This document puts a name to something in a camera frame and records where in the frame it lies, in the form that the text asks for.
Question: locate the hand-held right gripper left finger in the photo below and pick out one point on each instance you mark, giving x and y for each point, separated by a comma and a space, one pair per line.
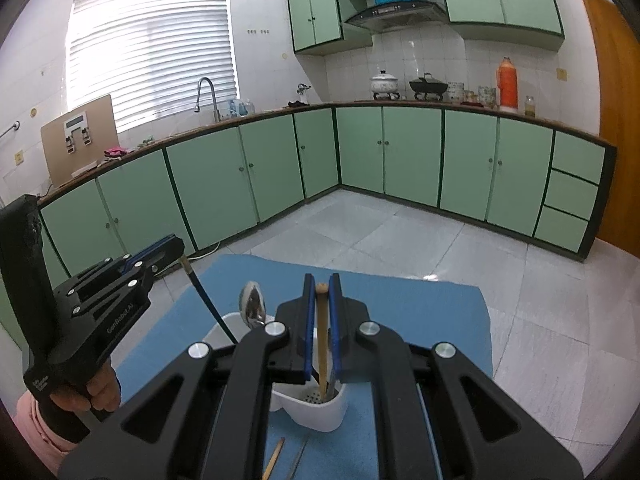
310, 330

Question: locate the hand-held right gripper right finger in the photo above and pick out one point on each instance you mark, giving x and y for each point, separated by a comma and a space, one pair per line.
335, 330

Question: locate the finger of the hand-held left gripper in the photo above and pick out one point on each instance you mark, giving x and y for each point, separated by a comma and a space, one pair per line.
150, 267
115, 265

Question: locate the wooden chopstick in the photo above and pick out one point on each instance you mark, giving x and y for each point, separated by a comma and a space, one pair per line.
323, 340
275, 460

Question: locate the large silver spoon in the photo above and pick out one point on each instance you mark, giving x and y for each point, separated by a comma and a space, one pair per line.
252, 305

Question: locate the dark blue chopstick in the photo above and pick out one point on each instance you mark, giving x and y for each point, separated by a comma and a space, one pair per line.
210, 305

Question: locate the white double utensil holder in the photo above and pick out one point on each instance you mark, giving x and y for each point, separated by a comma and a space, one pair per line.
320, 417

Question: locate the grey metal chopstick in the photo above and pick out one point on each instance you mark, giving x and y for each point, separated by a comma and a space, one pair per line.
299, 460

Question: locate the person's left hand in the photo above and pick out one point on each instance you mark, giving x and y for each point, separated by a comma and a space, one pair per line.
105, 390

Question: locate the blue tablecloth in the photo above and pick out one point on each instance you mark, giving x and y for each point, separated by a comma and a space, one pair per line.
425, 310

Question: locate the pink cloth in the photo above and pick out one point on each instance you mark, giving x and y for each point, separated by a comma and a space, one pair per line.
116, 151

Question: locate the brown cardboard box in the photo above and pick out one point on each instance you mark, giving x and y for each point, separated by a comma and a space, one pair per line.
55, 160

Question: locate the steel kitchen faucet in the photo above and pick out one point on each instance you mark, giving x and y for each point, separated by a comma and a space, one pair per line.
215, 102

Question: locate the clear plastic bottle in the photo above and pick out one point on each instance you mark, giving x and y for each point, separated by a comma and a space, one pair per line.
233, 108
247, 107

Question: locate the green lower cabinets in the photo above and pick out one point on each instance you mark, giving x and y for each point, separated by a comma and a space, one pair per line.
410, 150

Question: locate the white window blind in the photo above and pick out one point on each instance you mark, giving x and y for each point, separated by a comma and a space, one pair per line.
150, 50

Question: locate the gas stove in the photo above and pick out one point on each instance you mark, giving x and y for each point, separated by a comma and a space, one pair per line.
387, 95

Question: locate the white lidded pot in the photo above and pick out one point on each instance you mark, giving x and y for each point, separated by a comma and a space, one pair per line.
384, 84

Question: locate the black wok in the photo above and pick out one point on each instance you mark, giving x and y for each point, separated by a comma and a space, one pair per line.
427, 86

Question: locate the patterned ceramic cup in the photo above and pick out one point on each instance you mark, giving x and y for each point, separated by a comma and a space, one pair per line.
486, 96

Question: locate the glass jar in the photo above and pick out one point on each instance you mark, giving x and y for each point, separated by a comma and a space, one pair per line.
529, 106

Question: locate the orange thermos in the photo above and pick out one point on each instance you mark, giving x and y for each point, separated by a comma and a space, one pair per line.
507, 87

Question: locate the black range hood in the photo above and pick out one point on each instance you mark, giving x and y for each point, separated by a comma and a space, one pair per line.
395, 16

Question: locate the wooden door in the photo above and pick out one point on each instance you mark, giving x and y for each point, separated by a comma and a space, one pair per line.
620, 135

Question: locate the beige wall socket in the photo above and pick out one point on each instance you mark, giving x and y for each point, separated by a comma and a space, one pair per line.
18, 157

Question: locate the wall towel rail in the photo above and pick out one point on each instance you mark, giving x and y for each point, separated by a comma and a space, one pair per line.
12, 128

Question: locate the wall hooks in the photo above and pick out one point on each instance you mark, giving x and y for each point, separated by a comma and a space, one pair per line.
258, 32

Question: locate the yellow wall switch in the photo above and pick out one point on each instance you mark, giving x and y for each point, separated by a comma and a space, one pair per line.
563, 74

